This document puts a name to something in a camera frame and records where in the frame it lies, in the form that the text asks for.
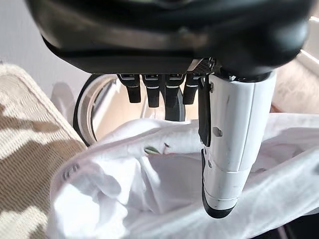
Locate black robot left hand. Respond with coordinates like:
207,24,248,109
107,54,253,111
24,0,314,220

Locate white garment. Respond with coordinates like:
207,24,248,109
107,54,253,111
46,113,319,239

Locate round glass washing machine door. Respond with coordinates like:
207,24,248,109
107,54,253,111
72,73,200,147

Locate cream wicker laundry basket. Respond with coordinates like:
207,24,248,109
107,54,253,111
0,63,88,239

